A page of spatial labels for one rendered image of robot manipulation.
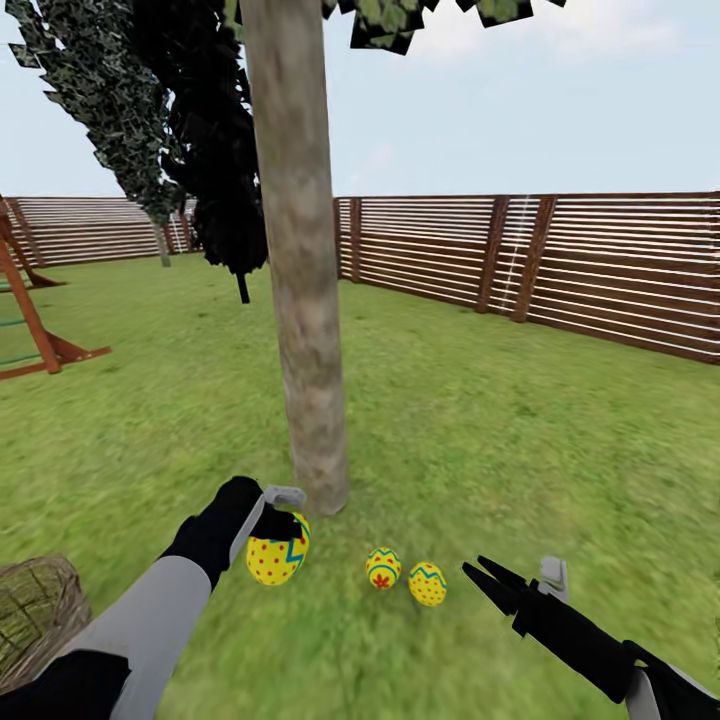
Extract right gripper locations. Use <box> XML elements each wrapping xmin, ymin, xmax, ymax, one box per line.
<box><xmin>462</xmin><ymin>556</ymin><xmax>595</xmax><ymax>672</ymax></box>

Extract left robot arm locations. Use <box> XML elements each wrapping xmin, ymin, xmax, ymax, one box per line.
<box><xmin>0</xmin><ymin>476</ymin><xmax>307</xmax><ymax>720</ymax></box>

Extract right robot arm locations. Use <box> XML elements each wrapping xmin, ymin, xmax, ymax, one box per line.
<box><xmin>462</xmin><ymin>556</ymin><xmax>720</xmax><ymax>720</ymax></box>

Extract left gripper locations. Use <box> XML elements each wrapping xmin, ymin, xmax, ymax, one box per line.
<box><xmin>252</xmin><ymin>505</ymin><xmax>302</xmax><ymax>541</ymax></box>

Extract wicker basket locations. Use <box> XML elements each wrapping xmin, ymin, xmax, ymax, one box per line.
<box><xmin>0</xmin><ymin>555</ymin><xmax>94</xmax><ymax>696</ymax></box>

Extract easter egg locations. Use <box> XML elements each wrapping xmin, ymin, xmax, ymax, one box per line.
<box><xmin>409</xmin><ymin>561</ymin><xmax>447</xmax><ymax>607</ymax></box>
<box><xmin>246</xmin><ymin>513</ymin><xmax>310</xmax><ymax>586</ymax></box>
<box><xmin>366</xmin><ymin>548</ymin><xmax>401</xmax><ymax>589</ymax></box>

